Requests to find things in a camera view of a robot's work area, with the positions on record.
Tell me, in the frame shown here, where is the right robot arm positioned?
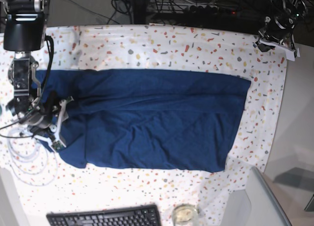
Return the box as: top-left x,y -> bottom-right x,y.
0,0 -> 72,152

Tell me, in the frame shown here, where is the black computer keyboard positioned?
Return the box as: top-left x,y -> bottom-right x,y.
46,204 -> 161,226

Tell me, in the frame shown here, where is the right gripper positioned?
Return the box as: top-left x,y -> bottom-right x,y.
24,95 -> 74,152

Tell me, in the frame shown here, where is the clear glass jar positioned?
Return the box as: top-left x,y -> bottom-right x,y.
172,204 -> 199,226

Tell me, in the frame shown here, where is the dark blue t-shirt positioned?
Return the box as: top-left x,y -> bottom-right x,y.
43,69 -> 251,172

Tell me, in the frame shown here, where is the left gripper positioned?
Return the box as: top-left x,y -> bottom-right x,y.
254,18 -> 300,61

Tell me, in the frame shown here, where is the grey monitor edge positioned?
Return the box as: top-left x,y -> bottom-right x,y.
245,167 -> 291,226

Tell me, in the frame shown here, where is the coiled white cable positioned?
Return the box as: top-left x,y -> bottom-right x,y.
6,127 -> 59,187

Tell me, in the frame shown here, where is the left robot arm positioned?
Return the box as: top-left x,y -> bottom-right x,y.
253,0 -> 308,61

